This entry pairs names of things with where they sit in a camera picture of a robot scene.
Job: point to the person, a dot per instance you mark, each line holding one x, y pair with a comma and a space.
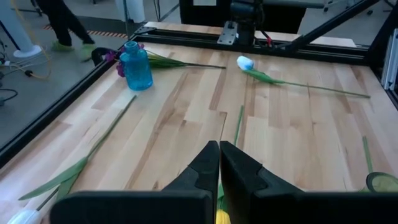
62, 21

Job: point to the white artificial tulip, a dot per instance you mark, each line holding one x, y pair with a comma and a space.
66, 175

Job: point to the white tulip blue-tinted petals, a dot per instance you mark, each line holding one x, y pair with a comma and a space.
245, 63

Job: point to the purple artificial flower bunch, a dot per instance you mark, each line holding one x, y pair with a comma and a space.
164, 62

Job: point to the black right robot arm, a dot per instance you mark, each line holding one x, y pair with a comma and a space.
247, 31

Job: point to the black aluminium table frame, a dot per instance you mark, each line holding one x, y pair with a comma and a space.
186, 40

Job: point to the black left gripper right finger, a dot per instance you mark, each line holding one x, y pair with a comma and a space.
264, 205

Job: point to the blue glass vase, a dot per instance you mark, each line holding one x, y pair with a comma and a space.
136, 71

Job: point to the silver aluminium extrusions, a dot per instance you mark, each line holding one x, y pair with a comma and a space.
391, 62

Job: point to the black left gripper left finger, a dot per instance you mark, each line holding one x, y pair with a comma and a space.
186, 205

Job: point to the black floor mat striped edge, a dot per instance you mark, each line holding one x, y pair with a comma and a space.
105, 24

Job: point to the black diagonal frame brace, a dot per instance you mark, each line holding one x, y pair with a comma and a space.
326, 26

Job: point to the black work desk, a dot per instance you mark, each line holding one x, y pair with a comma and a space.
280, 18

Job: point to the green glass vase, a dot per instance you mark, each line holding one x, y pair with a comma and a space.
384, 182

